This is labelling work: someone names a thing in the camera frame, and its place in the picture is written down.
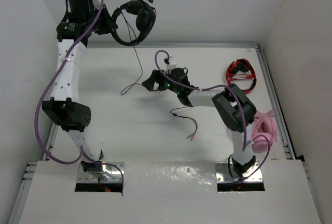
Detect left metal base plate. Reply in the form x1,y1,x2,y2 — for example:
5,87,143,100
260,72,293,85
76,162,123,184

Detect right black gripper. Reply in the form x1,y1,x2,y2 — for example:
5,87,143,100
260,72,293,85
143,69,181,94

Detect pink headphones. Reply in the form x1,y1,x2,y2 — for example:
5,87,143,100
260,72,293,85
251,110,278,153

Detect aluminium table frame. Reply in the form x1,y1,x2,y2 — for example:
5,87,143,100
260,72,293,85
7,43,322,224

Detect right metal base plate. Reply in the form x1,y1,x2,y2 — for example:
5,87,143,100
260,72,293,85
215,162,264,184

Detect metal base plate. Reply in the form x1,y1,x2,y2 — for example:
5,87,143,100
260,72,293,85
76,162,123,184
215,162,264,184

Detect red headphones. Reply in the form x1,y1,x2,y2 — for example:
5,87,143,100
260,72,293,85
225,59,257,94

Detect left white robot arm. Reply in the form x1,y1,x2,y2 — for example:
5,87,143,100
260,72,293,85
41,0,110,175

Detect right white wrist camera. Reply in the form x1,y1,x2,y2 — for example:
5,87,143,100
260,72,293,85
164,57,177,71

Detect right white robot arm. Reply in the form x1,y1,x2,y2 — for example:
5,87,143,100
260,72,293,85
142,68,256,177

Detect white front cover board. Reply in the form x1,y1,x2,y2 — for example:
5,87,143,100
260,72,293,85
20,160,320,223

